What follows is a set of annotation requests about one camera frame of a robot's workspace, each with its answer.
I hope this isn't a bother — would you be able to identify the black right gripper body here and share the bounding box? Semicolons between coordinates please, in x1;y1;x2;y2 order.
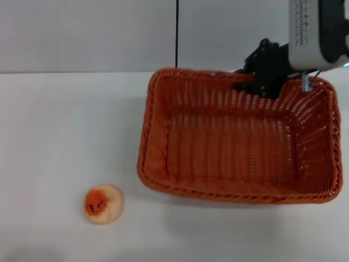
244;38;298;100

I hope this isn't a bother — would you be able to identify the orange woven plastic basket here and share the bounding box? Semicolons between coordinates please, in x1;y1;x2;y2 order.
136;68;343;205

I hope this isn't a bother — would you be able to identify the round bread bun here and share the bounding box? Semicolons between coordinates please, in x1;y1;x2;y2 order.
83;183;125;225

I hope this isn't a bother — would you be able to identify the metal standoff bolt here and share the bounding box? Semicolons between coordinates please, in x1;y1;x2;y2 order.
302;70;312;92

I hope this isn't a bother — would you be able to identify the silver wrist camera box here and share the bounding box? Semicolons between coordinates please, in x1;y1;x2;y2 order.
288;0;349;71

